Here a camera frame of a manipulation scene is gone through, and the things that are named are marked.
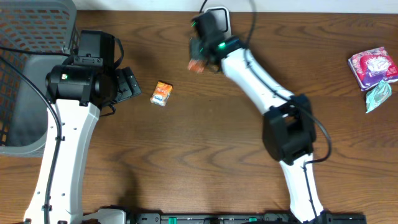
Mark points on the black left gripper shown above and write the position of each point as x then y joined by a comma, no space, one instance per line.
129,84

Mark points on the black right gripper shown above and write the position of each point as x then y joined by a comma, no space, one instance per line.
196,50

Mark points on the orange white tissue pack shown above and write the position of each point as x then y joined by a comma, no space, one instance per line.
161,93

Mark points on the pink purple liner pack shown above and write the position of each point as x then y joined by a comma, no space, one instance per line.
372,66

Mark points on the teal snack wrapper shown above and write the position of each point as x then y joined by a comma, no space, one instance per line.
377,95

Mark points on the orange Top chocolate bar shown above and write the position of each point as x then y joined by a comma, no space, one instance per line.
197,66

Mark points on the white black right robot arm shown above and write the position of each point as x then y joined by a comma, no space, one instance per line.
288,124

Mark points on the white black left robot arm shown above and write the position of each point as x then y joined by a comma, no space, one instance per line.
76,92

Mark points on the white barcode scanner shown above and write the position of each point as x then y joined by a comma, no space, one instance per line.
222,18

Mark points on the grey plastic basket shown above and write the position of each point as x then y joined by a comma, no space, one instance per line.
35,36

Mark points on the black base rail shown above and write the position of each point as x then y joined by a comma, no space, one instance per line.
266,218

